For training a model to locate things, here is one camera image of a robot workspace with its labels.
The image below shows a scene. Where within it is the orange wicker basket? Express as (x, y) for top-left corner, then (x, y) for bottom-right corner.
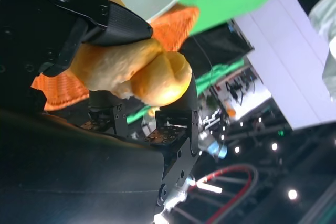
(30, 3), (200, 111)

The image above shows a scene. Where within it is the red hose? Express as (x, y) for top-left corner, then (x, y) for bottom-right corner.
(188, 165), (259, 224)

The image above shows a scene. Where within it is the ring-shaped orange striped bread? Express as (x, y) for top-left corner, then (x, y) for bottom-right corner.
(67, 0), (192, 108)

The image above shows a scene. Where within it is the white partition board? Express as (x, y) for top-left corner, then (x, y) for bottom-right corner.
(232, 0), (336, 131)

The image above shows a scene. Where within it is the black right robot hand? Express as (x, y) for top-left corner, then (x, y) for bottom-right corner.
(0, 0), (201, 224)

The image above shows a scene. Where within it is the green tablecloth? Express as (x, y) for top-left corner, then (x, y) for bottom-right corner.
(127, 0), (291, 125)

